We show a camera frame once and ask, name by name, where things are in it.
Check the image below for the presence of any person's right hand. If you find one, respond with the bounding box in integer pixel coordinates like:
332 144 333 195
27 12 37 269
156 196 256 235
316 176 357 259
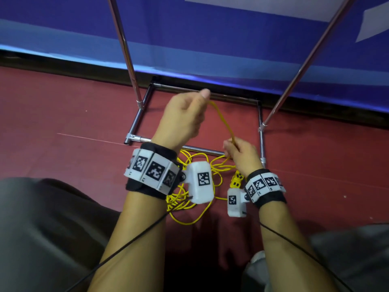
223 137 264 178

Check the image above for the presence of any person's left hand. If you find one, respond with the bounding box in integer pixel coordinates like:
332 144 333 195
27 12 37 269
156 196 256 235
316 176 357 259
151 89 211 153

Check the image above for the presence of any yellow cable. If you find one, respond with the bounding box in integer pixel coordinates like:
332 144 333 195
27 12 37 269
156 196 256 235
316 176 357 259
166 100 240 226

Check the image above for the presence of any person's right forearm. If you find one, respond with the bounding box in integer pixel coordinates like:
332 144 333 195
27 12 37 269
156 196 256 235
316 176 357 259
258 200 338 292

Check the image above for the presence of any person's left forearm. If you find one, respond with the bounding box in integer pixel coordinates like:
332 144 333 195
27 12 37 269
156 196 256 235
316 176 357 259
88 191 171 292

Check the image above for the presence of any yellow plastic plug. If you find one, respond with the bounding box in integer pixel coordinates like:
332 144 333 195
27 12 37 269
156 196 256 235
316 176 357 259
230 171 245 189

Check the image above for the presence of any black marker wristband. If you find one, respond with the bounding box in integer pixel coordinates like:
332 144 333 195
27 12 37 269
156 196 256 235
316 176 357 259
124 142 186 200
244 169 287 209

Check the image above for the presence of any blue banner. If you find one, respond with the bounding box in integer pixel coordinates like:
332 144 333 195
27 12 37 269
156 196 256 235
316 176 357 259
0 0 389 113

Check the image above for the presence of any person's right leg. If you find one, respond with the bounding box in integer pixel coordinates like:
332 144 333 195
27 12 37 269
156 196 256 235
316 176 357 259
242 223 389 292

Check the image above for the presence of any person's leg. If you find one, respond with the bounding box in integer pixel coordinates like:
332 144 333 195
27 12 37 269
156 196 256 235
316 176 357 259
0 177 123 292
242 223 389 292

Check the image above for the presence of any person's left leg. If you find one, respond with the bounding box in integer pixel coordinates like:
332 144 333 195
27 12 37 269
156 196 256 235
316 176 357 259
0 177 123 292

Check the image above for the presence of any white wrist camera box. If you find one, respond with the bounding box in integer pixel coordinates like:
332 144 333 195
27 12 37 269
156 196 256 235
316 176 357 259
185 161 215 205
227 187 250 218

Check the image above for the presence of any chrome metal rack frame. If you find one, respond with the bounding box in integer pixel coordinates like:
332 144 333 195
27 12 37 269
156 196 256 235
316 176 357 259
106 0 358 168

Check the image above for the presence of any thin black cable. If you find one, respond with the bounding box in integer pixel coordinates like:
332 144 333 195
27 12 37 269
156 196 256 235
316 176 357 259
65 196 194 292
247 210 355 292

